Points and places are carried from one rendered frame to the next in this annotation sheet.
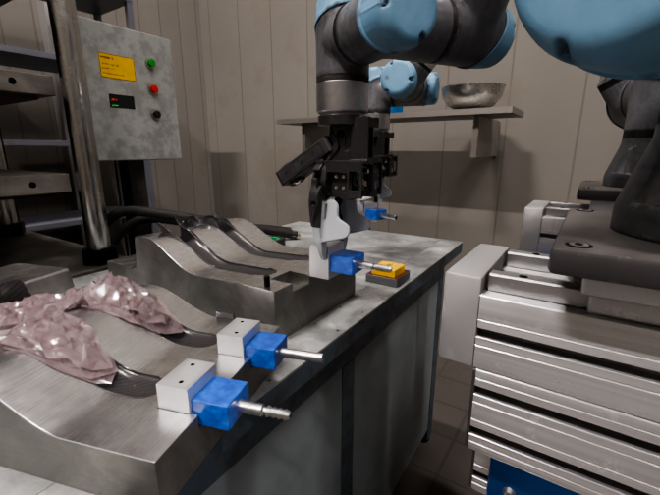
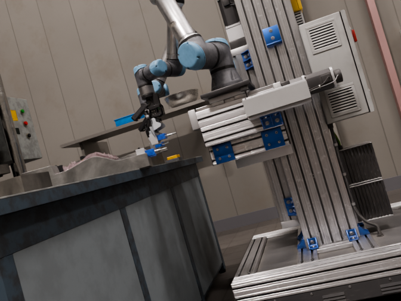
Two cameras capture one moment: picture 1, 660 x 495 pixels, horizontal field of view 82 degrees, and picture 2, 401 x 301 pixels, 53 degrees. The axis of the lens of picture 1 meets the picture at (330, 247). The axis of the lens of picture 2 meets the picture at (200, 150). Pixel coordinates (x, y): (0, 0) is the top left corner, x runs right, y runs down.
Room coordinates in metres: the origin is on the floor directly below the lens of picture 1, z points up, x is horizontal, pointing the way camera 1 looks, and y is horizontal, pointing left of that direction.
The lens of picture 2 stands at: (-1.36, 0.51, 0.75)
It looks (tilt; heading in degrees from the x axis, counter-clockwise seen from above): 2 degrees up; 340
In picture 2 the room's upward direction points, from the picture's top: 16 degrees counter-clockwise
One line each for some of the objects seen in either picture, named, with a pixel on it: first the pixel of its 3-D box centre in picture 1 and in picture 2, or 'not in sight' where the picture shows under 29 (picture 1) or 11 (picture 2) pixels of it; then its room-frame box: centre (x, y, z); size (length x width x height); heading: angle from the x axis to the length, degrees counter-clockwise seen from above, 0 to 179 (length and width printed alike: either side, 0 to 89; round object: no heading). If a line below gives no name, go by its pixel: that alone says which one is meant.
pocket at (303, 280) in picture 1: (291, 287); not in sight; (0.62, 0.07, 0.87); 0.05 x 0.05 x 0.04; 57
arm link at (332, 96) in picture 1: (343, 101); (147, 91); (0.58, -0.02, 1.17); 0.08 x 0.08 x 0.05
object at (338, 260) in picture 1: (353, 262); (163, 136); (0.57, -0.04, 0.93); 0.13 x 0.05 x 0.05; 59
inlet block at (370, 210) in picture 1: (378, 214); (160, 144); (1.03, -0.13, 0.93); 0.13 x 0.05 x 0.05; 38
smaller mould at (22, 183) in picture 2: not in sight; (12, 191); (0.11, 0.65, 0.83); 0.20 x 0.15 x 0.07; 57
